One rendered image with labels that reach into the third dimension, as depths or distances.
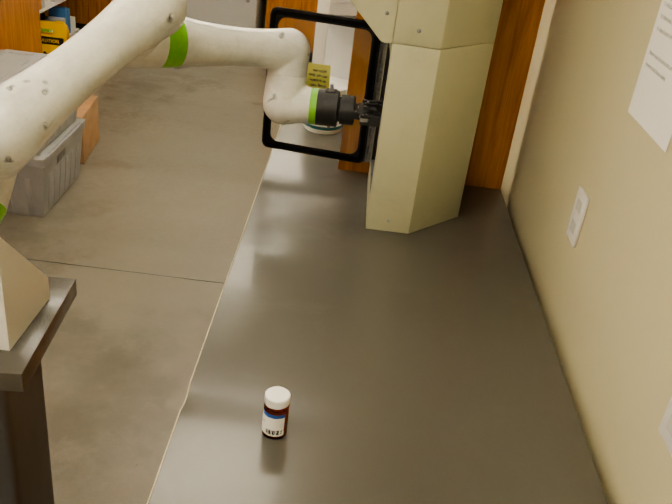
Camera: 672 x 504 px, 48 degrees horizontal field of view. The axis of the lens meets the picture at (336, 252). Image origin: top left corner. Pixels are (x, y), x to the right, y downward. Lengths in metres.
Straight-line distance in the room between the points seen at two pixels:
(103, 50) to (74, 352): 1.75
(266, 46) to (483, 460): 1.08
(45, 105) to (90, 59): 0.13
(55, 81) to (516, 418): 1.00
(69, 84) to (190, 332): 1.84
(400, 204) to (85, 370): 1.49
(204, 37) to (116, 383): 1.49
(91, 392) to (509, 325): 1.66
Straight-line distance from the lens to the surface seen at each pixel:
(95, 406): 2.79
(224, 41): 1.82
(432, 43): 1.78
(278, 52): 1.90
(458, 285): 1.76
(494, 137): 2.26
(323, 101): 1.93
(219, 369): 1.40
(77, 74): 1.44
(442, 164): 1.93
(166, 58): 1.75
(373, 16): 1.76
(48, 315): 1.56
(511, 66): 2.20
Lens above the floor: 1.81
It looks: 29 degrees down
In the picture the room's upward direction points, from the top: 7 degrees clockwise
